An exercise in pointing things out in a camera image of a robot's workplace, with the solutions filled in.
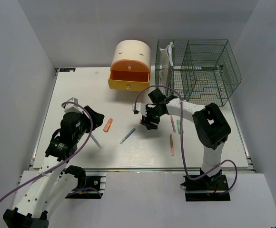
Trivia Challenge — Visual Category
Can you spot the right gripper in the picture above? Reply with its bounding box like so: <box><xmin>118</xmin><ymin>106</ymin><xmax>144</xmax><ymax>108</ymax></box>
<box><xmin>141</xmin><ymin>104</ymin><xmax>165</xmax><ymax>130</ymax></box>

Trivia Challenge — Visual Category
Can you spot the blue pen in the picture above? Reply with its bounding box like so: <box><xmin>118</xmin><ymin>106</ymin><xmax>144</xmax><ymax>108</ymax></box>
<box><xmin>119</xmin><ymin>128</ymin><xmax>136</xmax><ymax>144</ymax></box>

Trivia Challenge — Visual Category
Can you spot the orange pen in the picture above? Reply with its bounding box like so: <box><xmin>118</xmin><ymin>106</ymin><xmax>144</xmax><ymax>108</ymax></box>
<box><xmin>169</xmin><ymin>134</ymin><xmax>175</xmax><ymax>156</ymax></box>

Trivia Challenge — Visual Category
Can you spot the round drawer storage box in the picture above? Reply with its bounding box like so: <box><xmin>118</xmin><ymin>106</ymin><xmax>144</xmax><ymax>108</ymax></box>
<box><xmin>108</xmin><ymin>40</ymin><xmax>151</xmax><ymax>92</ymax></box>

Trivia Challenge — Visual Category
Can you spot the white paper booklet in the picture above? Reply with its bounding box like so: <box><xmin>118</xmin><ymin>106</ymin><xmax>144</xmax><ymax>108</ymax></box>
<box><xmin>155</xmin><ymin>42</ymin><xmax>174</xmax><ymax>86</ymax></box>

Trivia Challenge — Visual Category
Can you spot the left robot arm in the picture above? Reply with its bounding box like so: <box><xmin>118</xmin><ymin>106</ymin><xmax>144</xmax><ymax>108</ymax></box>
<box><xmin>3</xmin><ymin>102</ymin><xmax>104</xmax><ymax>228</ymax></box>

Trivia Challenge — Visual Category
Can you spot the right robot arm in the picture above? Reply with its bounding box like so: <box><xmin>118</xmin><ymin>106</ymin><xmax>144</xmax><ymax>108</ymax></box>
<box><xmin>132</xmin><ymin>88</ymin><xmax>231</xmax><ymax>190</ymax></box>

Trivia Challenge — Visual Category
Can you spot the orange highlighter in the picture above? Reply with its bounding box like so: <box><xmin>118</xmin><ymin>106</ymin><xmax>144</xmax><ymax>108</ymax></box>
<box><xmin>103</xmin><ymin>118</ymin><xmax>113</xmax><ymax>133</ymax></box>

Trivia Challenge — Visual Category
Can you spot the pink pen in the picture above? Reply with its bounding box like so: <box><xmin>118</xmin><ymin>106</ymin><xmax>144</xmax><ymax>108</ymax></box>
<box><xmin>170</xmin><ymin>115</ymin><xmax>176</xmax><ymax>133</ymax></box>

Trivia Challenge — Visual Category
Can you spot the purple pen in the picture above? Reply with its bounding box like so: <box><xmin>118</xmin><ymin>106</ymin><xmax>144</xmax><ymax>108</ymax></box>
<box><xmin>90</xmin><ymin>135</ymin><xmax>102</xmax><ymax>149</ymax></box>

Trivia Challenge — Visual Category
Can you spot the green highlighter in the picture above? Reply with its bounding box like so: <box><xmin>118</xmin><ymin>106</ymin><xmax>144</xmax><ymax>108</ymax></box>
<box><xmin>176</xmin><ymin>119</ymin><xmax>183</xmax><ymax>134</ymax></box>

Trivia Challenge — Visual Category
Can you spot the black label sticker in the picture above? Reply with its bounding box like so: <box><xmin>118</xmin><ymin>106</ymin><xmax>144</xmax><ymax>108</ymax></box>
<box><xmin>59</xmin><ymin>68</ymin><xmax>76</xmax><ymax>72</ymax></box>

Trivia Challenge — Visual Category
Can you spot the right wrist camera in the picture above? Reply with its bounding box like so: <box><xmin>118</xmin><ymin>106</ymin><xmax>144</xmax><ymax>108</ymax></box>
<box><xmin>132</xmin><ymin>103</ymin><xmax>147</xmax><ymax>116</ymax></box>

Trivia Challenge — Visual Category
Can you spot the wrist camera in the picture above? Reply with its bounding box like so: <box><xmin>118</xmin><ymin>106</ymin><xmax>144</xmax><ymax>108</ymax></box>
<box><xmin>132</xmin><ymin>103</ymin><xmax>147</xmax><ymax>116</ymax></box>
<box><xmin>62</xmin><ymin>97</ymin><xmax>81</xmax><ymax>114</ymax></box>

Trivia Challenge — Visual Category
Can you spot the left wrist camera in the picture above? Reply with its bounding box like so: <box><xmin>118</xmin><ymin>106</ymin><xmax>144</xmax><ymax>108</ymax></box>
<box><xmin>62</xmin><ymin>97</ymin><xmax>81</xmax><ymax>114</ymax></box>

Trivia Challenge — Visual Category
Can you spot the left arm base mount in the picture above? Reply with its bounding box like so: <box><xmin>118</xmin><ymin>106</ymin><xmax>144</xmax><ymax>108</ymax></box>
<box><xmin>65</xmin><ymin>172</ymin><xmax>106</xmax><ymax>200</ymax></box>

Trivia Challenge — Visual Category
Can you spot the green wire mesh organizer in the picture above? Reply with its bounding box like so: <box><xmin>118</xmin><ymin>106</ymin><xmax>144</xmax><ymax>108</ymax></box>
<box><xmin>155</xmin><ymin>38</ymin><xmax>241</xmax><ymax>107</ymax></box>

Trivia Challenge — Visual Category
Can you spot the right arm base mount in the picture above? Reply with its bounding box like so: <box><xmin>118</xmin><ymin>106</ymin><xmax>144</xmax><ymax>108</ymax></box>
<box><xmin>180</xmin><ymin>175</ymin><xmax>231</xmax><ymax>202</ymax></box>

